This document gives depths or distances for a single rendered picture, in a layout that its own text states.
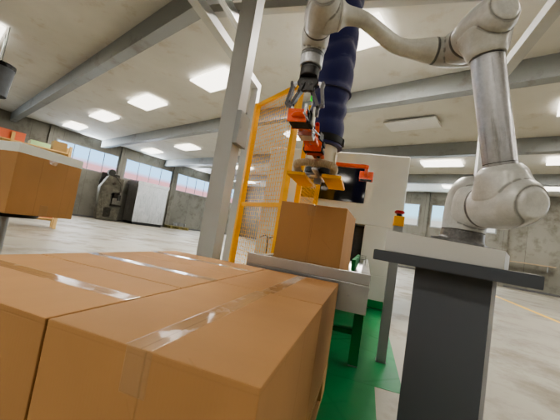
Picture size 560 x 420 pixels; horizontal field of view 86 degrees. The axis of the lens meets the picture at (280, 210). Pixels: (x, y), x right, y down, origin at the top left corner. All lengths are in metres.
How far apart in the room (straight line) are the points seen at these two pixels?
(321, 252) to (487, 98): 1.05
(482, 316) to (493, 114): 0.68
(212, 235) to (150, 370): 2.18
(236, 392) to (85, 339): 0.27
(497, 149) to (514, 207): 0.20
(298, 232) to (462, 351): 0.97
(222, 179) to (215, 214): 0.31
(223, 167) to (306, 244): 1.25
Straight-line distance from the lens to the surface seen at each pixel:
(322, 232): 1.75
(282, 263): 1.72
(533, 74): 6.22
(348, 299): 1.68
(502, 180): 1.18
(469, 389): 1.34
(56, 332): 0.67
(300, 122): 1.16
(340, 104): 1.80
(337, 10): 1.19
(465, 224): 1.33
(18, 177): 2.23
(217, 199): 2.68
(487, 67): 1.29
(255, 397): 0.47
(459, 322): 1.30
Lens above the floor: 0.75
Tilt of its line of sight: 4 degrees up
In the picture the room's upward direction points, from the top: 9 degrees clockwise
